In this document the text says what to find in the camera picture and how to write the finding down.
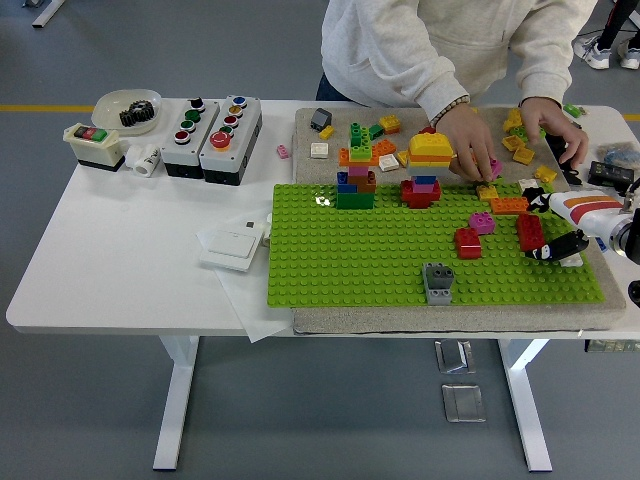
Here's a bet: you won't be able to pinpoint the white paper sheet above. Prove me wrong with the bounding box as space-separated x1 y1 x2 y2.
195 214 294 344

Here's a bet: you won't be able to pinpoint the black display device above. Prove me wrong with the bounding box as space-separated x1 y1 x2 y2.
587 160 636 194

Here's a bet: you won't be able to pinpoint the grey brick stack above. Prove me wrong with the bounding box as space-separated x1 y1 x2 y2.
422 261 455 306

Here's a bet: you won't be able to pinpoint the metal floor plate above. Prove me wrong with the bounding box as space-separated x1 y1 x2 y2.
433 338 478 375
440 382 487 424

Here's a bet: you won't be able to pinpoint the white wall switch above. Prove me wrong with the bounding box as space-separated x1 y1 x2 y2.
198 227 265 274

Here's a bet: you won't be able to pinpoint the three-button control box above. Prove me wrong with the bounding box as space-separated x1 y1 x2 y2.
160 97 221 179

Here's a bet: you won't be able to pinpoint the long red brick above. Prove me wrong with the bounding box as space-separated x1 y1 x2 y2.
515 213 546 253

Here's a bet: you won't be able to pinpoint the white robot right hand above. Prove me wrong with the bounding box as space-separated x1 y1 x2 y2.
524 193 627 262

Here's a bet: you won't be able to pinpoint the brick tower with yellow roof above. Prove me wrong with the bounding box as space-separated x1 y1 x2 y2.
399 131 454 211

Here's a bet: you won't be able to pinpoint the bead bracelet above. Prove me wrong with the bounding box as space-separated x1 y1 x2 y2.
429 95 472 129

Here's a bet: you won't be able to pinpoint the person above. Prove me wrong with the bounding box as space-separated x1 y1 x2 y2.
315 0 599 129
573 0 640 71

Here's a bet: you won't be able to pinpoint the brick tower with green base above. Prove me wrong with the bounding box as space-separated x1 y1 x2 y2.
335 121 382 212

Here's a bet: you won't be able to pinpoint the white bowl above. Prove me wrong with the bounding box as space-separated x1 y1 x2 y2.
92 88 164 137

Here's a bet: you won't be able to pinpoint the long orange brick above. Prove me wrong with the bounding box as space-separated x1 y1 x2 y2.
488 196 531 215

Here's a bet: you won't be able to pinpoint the bag with blue parts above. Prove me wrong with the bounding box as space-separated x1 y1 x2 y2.
597 142 640 166

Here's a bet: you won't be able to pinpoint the green studded baseplate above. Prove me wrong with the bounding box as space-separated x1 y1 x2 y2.
266 182 606 309

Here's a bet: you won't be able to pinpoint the person's right hand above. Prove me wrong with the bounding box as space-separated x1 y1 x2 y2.
433 102 503 184

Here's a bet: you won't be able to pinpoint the control box with emergency stop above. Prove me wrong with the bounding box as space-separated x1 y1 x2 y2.
198 94 264 187

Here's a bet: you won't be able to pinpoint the white pipe fitting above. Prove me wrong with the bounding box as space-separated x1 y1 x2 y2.
124 143 162 178

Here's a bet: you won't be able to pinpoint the person's left hand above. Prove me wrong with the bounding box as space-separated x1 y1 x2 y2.
519 97 591 171

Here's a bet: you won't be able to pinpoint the black gears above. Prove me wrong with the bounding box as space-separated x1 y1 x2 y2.
118 99 157 128

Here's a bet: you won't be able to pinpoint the square red brick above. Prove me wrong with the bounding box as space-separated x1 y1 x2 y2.
453 227 483 260

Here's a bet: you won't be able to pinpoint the white table leg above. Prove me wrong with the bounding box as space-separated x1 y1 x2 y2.
497 338 554 473
152 335 201 472

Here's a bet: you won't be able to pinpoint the white desk foot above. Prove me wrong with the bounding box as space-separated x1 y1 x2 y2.
31 0 66 29

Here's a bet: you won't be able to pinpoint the red green switch box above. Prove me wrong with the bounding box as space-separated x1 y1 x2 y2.
63 122 126 173

